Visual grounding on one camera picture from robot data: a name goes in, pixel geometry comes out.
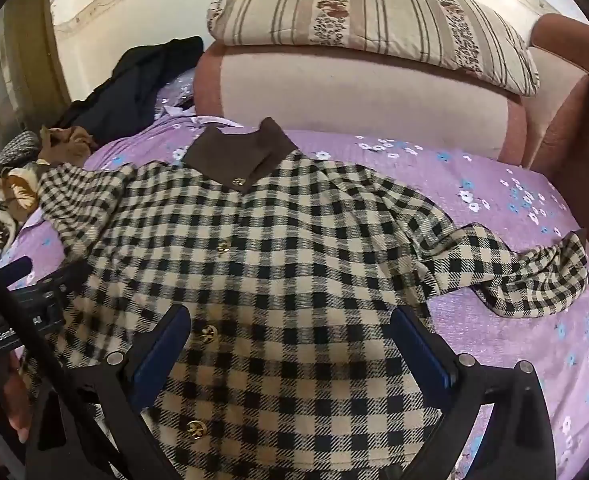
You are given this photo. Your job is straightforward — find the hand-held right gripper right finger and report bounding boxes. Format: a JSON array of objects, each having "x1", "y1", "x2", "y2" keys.
[{"x1": 389, "y1": 305, "x2": 558, "y2": 480}]

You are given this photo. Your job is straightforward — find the striped floral pillow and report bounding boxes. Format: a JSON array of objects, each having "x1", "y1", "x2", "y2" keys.
[{"x1": 205, "y1": 0, "x2": 540, "y2": 97}]

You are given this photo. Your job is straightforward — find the person's left hand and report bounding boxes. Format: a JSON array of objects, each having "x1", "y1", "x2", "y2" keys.
[{"x1": 0, "y1": 352, "x2": 31, "y2": 443}]

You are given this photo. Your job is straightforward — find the pink headboard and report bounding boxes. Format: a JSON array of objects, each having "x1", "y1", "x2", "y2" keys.
[{"x1": 522, "y1": 12, "x2": 589, "y2": 271}]

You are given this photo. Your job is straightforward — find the dark navy clothes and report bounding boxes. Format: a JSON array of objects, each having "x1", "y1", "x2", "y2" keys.
[{"x1": 54, "y1": 36, "x2": 204, "y2": 148}]

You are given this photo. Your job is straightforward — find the wooden wardrobe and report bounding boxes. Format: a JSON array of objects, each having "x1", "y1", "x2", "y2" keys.
[{"x1": 0, "y1": 0, "x2": 70, "y2": 161}]

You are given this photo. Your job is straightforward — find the brown garment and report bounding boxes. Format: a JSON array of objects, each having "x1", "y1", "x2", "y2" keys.
[{"x1": 39, "y1": 125, "x2": 98, "y2": 166}]

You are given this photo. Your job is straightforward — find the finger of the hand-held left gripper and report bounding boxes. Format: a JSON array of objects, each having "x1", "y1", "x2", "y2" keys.
[
  {"x1": 0, "y1": 255, "x2": 35, "y2": 289},
  {"x1": 36, "y1": 259, "x2": 94, "y2": 307}
]

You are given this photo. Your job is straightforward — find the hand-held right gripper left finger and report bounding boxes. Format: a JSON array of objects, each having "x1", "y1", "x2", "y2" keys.
[{"x1": 24, "y1": 304, "x2": 191, "y2": 480}]

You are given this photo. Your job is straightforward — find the lilac shirt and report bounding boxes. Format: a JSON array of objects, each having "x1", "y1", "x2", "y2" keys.
[{"x1": 154, "y1": 97, "x2": 245, "y2": 131}]

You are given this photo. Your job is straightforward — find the beige black checked coat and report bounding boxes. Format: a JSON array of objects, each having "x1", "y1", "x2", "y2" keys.
[{"x1": 22, "y1": 117, "x2": 589, "y2": 480}]

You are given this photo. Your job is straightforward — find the thick black cable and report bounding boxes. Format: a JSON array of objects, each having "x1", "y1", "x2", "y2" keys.
[{"x1": 0, "y1": 255, "x2": 140, "y2": 480}]

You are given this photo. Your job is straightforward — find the purple floral bed sheet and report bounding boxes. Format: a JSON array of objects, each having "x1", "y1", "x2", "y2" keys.
[{"x1": 0, "y1": 67, "x2": 589, "y2": 480}]

